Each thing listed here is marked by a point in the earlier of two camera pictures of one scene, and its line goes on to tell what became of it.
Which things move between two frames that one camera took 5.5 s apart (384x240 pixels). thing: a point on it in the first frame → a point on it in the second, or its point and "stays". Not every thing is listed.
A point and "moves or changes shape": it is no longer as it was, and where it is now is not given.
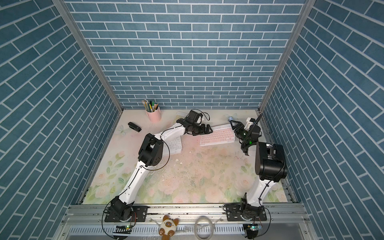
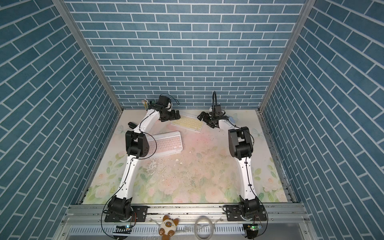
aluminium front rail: x=285 y=221 stays
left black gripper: x=202 y=131 → x=173 y=117
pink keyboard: x=222 y=133 moves or changes shape
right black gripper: x=234 y=126 → x=206 y=120
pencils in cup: x=150 y=106 stays
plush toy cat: x=168 y=227 stays
